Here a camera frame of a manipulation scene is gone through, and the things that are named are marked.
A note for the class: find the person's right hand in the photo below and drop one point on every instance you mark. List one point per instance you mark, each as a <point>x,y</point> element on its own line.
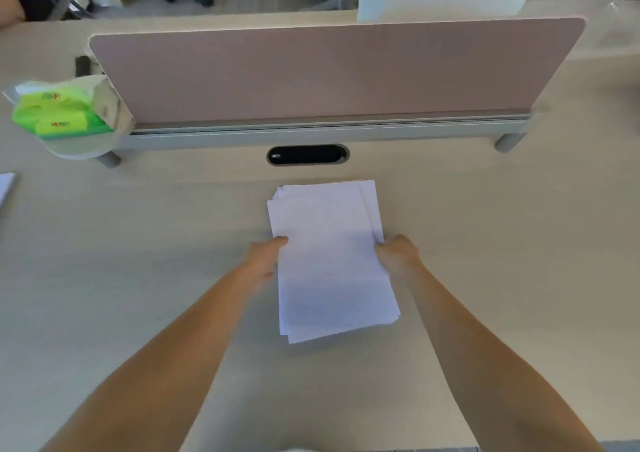
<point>402,259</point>

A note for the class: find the person's left hand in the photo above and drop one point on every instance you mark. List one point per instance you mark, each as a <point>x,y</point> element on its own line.
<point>260,262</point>

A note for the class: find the person's right thumb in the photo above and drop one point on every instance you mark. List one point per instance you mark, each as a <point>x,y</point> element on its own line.
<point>384,251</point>

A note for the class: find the person's left thumb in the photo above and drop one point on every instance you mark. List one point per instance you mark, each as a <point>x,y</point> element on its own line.
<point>275,243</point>

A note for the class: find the stack of white paper sheets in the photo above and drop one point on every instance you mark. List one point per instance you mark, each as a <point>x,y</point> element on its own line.
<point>327,262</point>

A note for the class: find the person's left forearm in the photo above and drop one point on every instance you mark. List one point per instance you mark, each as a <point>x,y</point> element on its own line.
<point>165,356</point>

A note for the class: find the person's right forearm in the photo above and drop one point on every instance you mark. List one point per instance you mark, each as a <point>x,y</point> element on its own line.
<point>495,361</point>

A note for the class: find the pink desk divider panel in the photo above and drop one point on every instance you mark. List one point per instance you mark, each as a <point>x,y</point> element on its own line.
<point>330,72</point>

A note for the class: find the green tissue packet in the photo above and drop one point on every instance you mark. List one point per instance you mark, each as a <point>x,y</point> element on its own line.
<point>57,114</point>

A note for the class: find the white paper sheet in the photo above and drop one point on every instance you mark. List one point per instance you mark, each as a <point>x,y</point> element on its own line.
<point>5,187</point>

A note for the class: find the clear plastic wrap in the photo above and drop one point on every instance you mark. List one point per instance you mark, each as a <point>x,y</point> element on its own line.
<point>607,27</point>

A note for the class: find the grey divider base rail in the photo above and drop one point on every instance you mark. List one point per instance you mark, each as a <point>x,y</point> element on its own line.
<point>320,134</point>

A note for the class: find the black clamp bracket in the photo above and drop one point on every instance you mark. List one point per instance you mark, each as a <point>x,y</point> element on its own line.
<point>81,65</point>

